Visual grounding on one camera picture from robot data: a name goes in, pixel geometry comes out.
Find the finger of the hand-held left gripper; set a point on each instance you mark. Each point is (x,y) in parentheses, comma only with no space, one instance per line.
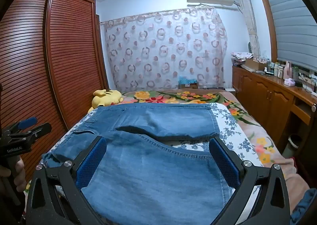
(42,129)
(27,122)

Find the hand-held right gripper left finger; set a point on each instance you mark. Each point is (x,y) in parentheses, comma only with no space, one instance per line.
(91,163)

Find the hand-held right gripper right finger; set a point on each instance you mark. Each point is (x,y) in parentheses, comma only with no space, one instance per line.
(227,165)

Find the blue denim pants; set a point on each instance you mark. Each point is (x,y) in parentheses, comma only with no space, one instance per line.
(148,178)

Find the person's left hand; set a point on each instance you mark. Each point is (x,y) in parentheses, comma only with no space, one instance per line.
(19,174)

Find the blue floral white bedsheet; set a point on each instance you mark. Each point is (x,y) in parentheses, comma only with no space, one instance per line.
(230,121)

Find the yellow plush toy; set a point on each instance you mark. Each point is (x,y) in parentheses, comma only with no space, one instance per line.
(106,97)

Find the dark trash bin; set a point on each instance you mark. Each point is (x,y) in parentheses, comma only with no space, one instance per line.
(292,144)

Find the wooden cabinet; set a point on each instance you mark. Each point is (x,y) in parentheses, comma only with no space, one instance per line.
(262,96)

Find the colourful floral blanket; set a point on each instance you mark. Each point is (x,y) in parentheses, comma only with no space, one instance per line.
(188,96)

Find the wooden slatted wardrobe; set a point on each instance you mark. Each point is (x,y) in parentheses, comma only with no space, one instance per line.
(69,54)

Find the dark blue cloth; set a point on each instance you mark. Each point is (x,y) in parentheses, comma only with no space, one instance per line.
(304,205)

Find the cardboard box with blue contents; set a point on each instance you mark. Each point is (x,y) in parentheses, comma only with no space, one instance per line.
(188,82)

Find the small pink box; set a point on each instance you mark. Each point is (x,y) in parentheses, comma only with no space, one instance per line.
(289,82)

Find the open cardboard box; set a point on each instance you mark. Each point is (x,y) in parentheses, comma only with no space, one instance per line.
(253,64)

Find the row of toiletry bottles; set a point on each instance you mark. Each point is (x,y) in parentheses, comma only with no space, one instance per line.
(277,70)

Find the folded patterned cloth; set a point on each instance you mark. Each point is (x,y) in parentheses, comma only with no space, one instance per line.
(241,54)

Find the pink bottle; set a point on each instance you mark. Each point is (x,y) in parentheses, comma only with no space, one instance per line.
(288,69)

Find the circle patterned sheer curtain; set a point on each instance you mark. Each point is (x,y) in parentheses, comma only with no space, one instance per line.
(161,49)

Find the beige side curtain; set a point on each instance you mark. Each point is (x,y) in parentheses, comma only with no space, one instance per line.
(247,17)

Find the grey window blind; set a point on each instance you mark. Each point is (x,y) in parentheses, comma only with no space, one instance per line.
(289,17)

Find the wooden window frame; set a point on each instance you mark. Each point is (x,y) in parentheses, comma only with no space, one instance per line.
(267,17)

